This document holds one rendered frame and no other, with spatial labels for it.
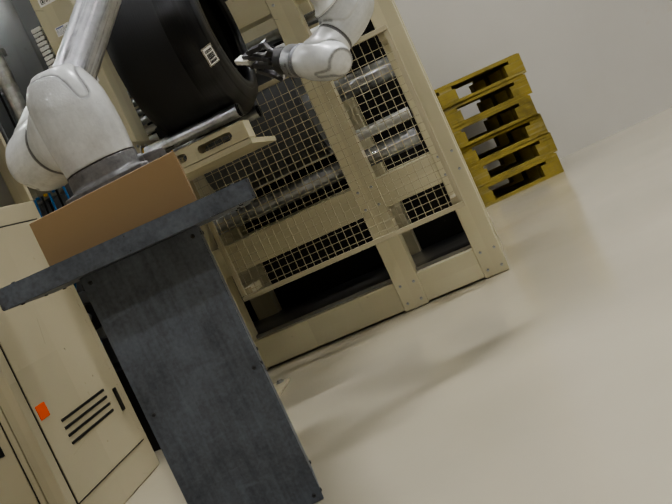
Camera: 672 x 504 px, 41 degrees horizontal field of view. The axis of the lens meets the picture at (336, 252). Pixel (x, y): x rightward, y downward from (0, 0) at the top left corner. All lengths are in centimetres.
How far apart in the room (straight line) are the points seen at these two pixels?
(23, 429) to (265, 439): 77
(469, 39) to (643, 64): 141
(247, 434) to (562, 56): 577
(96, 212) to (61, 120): 21
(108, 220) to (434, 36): 541
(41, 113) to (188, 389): 62
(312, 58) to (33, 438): 118
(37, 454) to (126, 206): 85
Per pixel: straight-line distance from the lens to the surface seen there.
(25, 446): 240
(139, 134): 304
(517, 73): 610
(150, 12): 276
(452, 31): 704
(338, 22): 238
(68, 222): 178
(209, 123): 283
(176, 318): 179
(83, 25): 223
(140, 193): 177
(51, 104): 188
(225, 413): 182
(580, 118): 725
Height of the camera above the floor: 58
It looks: 4 degrees down
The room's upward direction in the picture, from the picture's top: 24 degrees counter-clockwise
